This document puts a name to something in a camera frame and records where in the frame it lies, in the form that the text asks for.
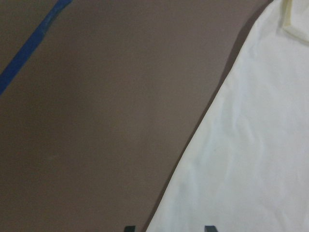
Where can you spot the crossing blue tape line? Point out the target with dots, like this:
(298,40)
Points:
(30,45)

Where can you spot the cream long-sleeve cat shirt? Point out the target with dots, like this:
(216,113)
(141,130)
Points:
(246,169)

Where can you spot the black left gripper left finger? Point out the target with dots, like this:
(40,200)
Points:
(130,228)

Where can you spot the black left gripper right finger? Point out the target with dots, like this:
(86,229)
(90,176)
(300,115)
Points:
(210,228)

